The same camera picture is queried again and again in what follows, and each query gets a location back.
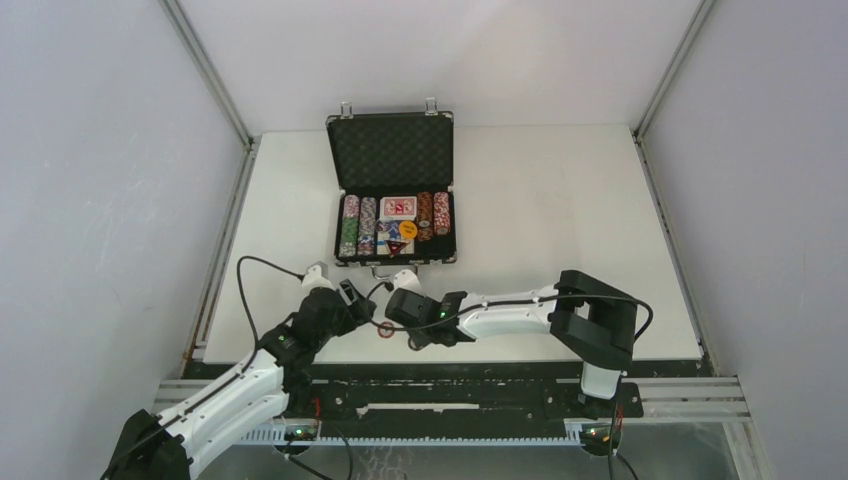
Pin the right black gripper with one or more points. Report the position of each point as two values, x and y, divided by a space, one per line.
419 341

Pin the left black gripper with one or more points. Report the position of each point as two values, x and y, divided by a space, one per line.
358 312

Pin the red poker chip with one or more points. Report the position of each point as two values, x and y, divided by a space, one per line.
385 330

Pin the red triangular all-in button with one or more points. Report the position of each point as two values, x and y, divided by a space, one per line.
395 248

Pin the orange big blind button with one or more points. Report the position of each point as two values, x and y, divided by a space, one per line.
408 229

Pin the black aluminium poker case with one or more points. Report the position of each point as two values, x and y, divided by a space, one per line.
395 154

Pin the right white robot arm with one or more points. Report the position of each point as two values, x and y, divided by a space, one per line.
593 319

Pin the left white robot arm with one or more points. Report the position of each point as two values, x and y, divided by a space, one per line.
179 442

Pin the left mixed chip stack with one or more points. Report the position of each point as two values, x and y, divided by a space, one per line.
348 238

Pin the mixed chip stack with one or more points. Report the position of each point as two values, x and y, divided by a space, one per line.
366 244
348 238

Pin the red white chip stack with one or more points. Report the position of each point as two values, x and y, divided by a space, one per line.
442 214

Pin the red playing card deck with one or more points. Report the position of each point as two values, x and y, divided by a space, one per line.
398 208

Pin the orange chip stack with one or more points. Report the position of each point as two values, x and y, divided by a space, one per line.
425 215

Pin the left controller board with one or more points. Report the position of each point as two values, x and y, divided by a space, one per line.
300 434

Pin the controller board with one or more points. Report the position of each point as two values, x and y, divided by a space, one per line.
599 434
300 434

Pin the right controller board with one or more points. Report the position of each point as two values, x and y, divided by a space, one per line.
599 434

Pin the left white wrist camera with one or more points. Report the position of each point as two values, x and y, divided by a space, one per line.
316 277

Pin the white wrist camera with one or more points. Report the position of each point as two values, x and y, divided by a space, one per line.
407 279
316 277

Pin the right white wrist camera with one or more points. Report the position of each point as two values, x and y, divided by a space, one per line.
407 279

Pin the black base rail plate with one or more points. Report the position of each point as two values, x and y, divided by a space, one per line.
478 398

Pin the white cable duct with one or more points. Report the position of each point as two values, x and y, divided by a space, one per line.
557 434

